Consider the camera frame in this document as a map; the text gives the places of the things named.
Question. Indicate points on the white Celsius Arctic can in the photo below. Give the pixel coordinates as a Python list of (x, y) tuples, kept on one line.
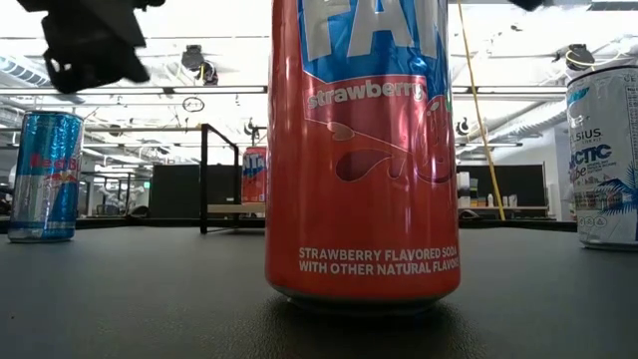
[(605, 164)]

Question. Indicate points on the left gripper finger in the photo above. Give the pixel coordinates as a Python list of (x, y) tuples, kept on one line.
[(65, 80), (119, 67)]

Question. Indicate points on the blue silver Red Bull can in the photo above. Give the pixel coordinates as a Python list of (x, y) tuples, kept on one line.
[(47, 174)]

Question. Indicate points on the silver air duct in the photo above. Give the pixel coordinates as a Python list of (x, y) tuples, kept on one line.
[(20, 70), (538, 119)]

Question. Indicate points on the small white robot arm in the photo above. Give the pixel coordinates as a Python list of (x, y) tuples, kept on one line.
[(119, 197)]

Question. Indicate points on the red Fanta soda can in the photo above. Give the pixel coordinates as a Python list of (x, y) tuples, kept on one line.
[(254, 179)]

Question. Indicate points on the wooden shelf black metal frame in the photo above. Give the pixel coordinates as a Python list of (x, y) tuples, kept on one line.
[(203, 174)]

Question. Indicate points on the white bottle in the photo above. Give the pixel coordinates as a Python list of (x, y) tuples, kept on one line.
[(490, 200)]

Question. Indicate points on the light wood desk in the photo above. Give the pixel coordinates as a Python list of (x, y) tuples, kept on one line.
[(528, 207)]

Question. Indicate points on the white cup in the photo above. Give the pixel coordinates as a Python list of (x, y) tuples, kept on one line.
[(512, 201)]

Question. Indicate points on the strawberry Fanta soda can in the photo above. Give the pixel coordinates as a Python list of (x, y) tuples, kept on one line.
[(359, 199)]

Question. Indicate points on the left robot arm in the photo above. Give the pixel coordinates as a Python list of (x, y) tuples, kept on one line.
[(90, 4)]

